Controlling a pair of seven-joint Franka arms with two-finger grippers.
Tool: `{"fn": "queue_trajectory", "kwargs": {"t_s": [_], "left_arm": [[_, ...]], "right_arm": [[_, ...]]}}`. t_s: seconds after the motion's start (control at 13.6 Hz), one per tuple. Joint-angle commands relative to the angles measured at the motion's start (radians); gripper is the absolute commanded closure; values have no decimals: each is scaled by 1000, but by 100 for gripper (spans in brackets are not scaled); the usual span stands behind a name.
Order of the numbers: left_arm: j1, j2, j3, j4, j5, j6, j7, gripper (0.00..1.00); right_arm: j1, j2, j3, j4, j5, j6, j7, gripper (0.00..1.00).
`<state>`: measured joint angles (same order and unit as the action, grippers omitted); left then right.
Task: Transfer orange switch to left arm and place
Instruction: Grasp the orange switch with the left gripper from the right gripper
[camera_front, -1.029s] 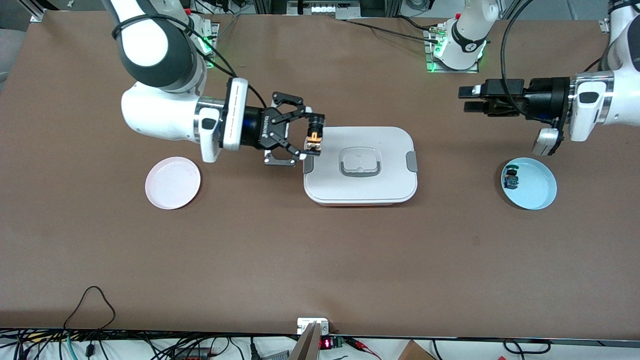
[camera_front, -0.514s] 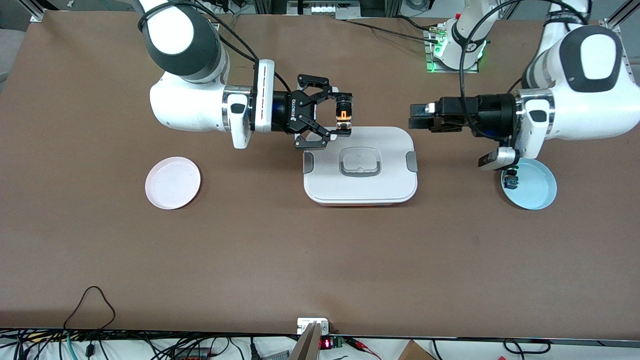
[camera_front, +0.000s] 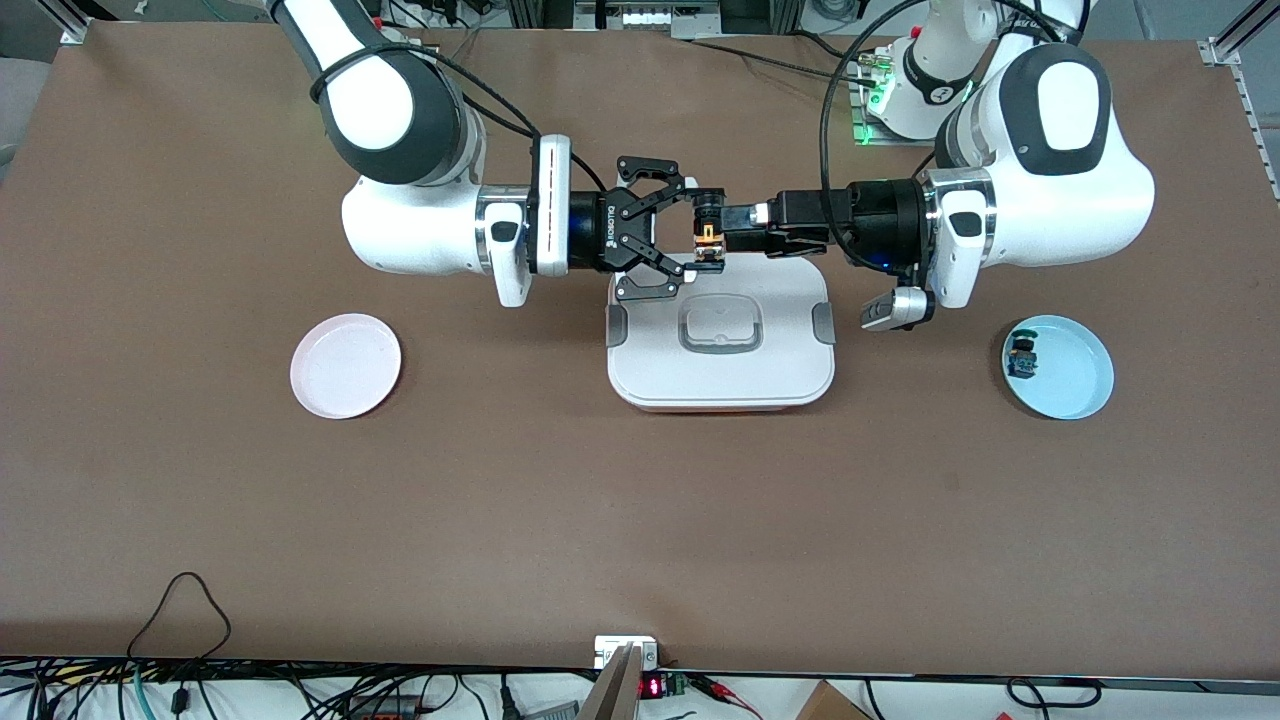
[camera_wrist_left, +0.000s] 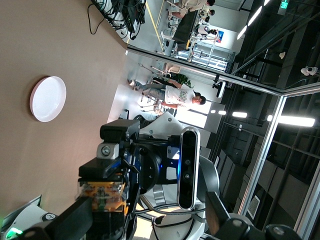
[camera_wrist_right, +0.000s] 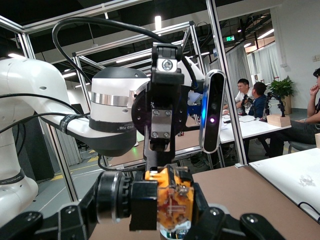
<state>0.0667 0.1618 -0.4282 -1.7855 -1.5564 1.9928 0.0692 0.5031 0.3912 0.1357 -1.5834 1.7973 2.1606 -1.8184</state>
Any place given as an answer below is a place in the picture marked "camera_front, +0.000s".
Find orange push-button switch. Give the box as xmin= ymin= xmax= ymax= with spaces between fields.
xmin=692 ymin=187 xmax=728 ymax=273

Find white lidded lunch box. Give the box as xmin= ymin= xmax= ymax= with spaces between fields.
xmin=605 ymin=252 xmax=837 ymax=413

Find light blue round plate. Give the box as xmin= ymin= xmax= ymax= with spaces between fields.
xmin=1002 ymin=315 xmax=1115 ymax=421

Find pink round plate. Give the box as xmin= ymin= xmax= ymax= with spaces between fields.
xmin=289 ymin=313 xmax=403 ymax=420

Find red clip test leads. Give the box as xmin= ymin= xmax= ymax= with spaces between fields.
xmin=690 ymin=673 xmax=763 ymax=720

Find grey aluminium bar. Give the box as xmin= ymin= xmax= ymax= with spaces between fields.
xmin=578 ymin=643 xmax=647 ymax=720

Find brown cardboard piece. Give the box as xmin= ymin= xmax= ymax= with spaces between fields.
xmin=795 ymin=680 xmax=873 ymax=720

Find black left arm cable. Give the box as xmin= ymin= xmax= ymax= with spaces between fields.
xmin=819 ymin=0 xmax=1061 ymax=191

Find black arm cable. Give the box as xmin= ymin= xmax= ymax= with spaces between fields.
xmin=310 ymin=44 xmax=606 ymax=193
xmin=819 ymin=0 xmax=1061 ymax=191

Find aluminium frame with white light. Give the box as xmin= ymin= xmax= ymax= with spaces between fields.
xmin=573 ymin=0 xmax=723 ymax=33

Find black base connector cable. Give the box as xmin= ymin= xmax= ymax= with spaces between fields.
xmin=672 ymin=36 xmax=881 ymax=89

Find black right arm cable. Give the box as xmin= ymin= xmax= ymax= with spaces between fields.
xmin=310 ymin=44 xmax=606 ymax=193

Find white metal bracket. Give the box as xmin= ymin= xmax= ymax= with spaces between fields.
xmin=593 ymin=635 xmax=661 ymax=671

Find aluminium frame profile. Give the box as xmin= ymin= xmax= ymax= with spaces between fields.
xmin=38 ymin=0 xmax=93 ymax=47
xmin=1198 ymin=0 xmax=1280 ymax=206

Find black flat looped cable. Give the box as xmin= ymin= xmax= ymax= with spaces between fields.
xmin=1005 ymin=677 xmax=1103 ymax=710

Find black looped table cable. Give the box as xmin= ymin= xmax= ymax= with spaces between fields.
xmin=126 ymin=571 xmax=234 ymax=663

